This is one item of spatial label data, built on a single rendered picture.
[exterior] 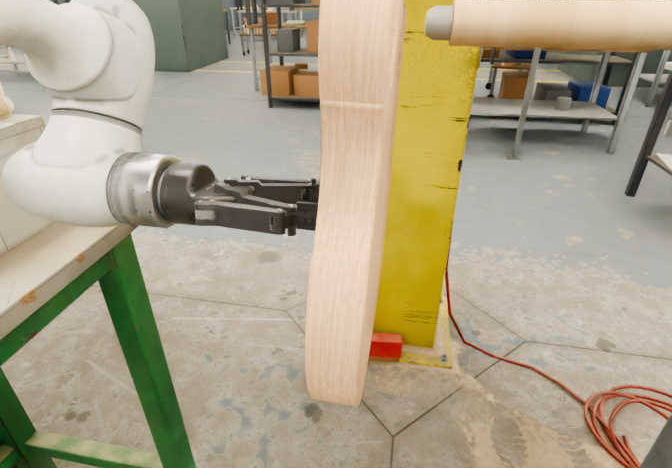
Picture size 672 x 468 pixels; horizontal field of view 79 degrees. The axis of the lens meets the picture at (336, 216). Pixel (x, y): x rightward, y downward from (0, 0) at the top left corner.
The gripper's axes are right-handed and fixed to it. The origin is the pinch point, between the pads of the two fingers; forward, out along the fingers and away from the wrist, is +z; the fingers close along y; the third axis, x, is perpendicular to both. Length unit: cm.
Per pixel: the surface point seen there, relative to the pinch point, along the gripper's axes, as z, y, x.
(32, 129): -50, -11, 4
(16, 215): -51, -6, -8
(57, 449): -76, -24, -82
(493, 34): 12.3, 9.6, 17.6
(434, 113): 14, -83, 4
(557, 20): 16.4, 9.9, 18.6
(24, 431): -86, -24, -79
